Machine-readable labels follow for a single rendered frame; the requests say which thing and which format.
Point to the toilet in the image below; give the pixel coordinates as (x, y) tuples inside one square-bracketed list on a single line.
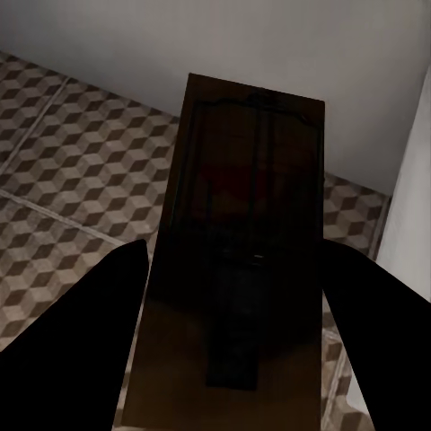
[(405, 250)]

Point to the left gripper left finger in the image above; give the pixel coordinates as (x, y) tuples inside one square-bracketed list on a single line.
[(64, 373)]

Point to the mousetrap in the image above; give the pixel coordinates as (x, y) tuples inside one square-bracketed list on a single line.
[(231, 329)]

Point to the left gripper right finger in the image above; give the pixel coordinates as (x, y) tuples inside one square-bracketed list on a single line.
[(386, 329)]

